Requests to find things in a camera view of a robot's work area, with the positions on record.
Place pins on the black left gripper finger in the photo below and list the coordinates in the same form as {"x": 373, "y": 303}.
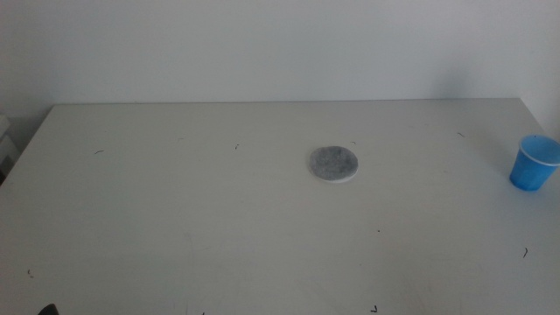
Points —
{"x": 48, "y": 310}

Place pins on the blue plastic cup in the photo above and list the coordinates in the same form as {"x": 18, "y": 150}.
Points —
{"x": 531, "y": 168}

